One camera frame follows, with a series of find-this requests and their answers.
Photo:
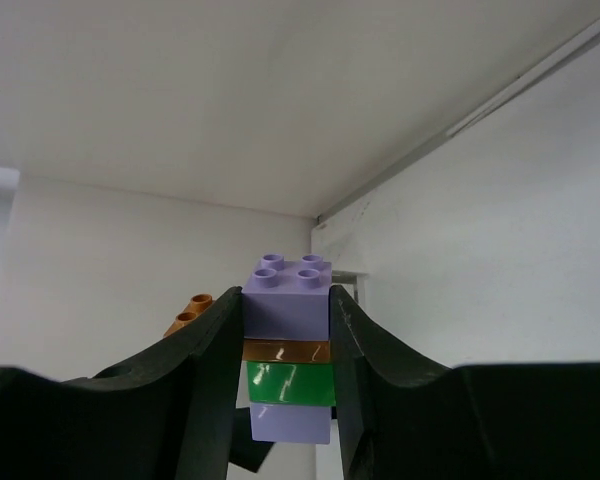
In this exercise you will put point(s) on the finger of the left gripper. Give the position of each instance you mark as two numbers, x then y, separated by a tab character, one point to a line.
245	452

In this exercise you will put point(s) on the lavender lego brick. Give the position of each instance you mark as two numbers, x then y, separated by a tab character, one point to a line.
290	423
288	300

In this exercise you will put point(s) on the thin orange lego plate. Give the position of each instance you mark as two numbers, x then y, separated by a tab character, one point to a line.
286	351

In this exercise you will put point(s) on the dark green lego brick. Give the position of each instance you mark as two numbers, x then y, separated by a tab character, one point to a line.
291	383

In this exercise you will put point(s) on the aluminium rail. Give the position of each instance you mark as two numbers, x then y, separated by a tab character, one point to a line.
567	52

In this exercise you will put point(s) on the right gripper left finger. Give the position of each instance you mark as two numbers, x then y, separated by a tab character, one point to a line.
164	413

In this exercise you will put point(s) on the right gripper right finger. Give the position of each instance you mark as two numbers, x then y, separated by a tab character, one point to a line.
402	415

